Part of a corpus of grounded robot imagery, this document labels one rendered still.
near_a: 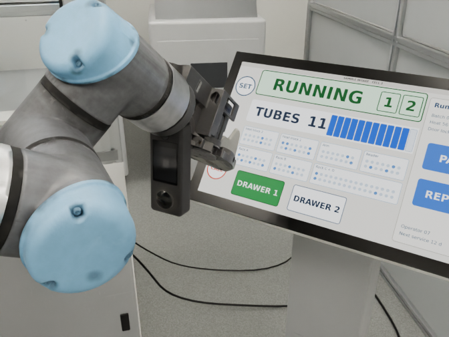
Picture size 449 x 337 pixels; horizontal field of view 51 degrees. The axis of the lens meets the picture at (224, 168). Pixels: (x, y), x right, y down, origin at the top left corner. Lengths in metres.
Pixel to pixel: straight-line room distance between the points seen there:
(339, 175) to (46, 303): 0.82
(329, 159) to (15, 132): 0.54
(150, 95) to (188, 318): 1.61
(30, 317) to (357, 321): 0.80
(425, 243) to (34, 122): 0.58
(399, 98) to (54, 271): 0.65
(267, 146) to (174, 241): 1.63
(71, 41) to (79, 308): 0.97
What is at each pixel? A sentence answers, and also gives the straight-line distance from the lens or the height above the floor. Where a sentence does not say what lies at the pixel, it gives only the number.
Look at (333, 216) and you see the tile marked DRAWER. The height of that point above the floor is 0.99.
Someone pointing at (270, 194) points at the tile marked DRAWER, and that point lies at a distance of 0.82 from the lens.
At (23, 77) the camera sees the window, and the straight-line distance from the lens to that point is 1.04.
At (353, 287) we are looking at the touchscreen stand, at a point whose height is 0.80.
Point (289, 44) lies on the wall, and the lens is 4.41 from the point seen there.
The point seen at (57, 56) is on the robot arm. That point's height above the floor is 1.32.
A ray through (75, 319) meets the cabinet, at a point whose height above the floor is 0.51.
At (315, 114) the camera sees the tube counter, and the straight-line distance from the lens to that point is 0.85.
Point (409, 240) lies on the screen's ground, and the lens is 0.77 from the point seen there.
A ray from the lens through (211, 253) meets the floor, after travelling 2.33.
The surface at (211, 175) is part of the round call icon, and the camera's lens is 0.87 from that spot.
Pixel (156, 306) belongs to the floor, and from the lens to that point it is 2.07.
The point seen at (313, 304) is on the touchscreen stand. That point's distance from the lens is 1.03.
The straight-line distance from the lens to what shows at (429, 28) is 1.89.
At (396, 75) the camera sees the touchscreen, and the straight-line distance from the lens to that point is 0.86.
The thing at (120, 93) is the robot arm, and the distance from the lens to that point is 0.44.
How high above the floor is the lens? 1.41
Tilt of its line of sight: 27 degrees down
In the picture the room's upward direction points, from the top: straight up
